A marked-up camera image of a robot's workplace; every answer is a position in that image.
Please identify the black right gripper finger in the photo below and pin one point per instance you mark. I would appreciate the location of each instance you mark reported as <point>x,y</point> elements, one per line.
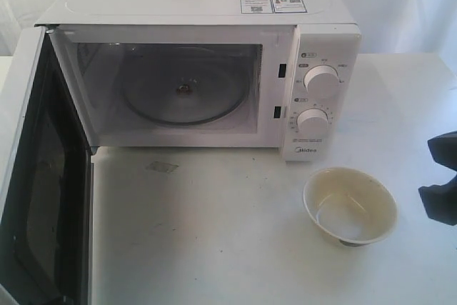
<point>443,149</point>

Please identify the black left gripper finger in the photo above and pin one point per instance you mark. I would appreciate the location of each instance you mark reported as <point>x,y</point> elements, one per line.
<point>439,202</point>

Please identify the cream ceramic bowl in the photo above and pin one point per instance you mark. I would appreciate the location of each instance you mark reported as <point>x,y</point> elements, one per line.
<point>349,207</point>

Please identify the white microwave door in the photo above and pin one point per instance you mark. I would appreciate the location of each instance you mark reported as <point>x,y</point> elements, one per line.
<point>46,181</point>

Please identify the white microwave oven body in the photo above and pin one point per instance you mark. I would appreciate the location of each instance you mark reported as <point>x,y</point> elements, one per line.
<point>94,40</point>

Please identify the glass microwave turntable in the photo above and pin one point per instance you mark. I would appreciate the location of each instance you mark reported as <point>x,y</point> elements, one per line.
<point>186,86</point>

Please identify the lower white timer knob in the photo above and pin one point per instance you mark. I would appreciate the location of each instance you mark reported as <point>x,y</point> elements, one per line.
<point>312,122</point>

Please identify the upper white control knob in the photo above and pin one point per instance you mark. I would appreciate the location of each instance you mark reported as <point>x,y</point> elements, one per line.
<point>321,80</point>

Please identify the right blue info sticker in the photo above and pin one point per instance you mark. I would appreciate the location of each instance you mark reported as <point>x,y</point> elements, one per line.
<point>288,6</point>

